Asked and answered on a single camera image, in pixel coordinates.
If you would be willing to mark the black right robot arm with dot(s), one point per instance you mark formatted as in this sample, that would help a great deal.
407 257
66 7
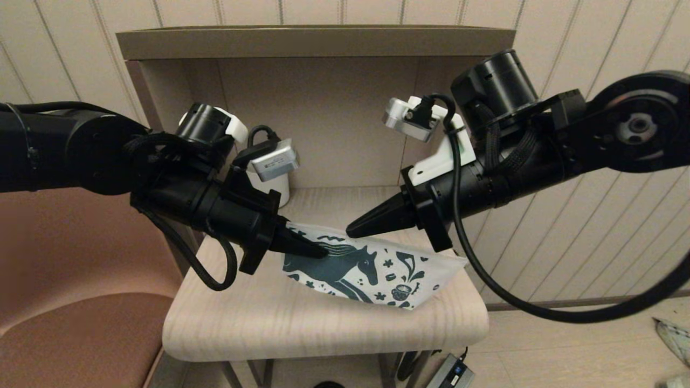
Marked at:
636 129

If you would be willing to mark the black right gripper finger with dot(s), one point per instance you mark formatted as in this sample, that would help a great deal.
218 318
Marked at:
393 226
385 213

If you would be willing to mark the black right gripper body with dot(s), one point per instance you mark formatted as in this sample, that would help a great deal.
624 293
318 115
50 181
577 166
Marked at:
469 191

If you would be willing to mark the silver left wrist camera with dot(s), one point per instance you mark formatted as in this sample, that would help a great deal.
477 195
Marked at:
276 160

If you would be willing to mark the white right camera bracket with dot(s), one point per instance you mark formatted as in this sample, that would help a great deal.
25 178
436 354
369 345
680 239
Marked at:
436 161

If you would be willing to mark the grey power adapter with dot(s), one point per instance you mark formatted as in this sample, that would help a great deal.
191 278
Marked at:
450 374

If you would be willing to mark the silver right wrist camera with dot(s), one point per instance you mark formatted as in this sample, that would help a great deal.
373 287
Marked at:
409 121

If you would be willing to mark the white ceramic mug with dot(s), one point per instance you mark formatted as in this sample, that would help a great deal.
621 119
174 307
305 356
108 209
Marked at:
281 194

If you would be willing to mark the light wood desk with hutch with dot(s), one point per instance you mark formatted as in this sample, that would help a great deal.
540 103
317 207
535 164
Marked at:
323 323

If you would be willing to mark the pale floor object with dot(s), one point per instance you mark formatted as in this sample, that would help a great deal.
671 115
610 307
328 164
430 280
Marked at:
676 382

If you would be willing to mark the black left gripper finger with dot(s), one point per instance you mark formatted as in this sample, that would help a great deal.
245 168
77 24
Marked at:
303 237
295 248

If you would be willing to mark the white horse-print zip pouch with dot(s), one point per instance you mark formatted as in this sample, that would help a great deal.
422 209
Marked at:
388 275

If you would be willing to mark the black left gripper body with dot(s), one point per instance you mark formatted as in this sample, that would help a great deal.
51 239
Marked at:
242 218

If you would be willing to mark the black rounded robot part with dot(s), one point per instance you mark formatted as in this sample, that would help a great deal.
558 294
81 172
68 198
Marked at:
329 385

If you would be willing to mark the pink upholstered chair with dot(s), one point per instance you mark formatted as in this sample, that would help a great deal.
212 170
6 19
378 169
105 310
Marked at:
81 345

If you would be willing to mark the patterned fabric item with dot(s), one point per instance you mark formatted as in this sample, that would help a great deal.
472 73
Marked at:
674 339

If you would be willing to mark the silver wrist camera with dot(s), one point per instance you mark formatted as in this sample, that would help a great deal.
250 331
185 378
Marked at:
276 160
409 121

